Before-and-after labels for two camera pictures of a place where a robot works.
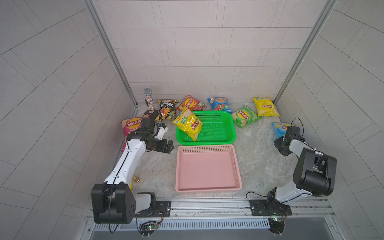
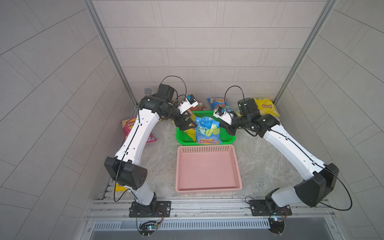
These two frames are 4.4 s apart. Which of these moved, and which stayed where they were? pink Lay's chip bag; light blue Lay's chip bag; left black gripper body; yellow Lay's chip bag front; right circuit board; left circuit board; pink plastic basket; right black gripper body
Moved: light blue Lay's chip bag; right black gripper body; left black gripper body
Stayed: left circuit board; pink plastic basket; right circuit board; yellow Lay's chip bag front; pink Lay's chip bag
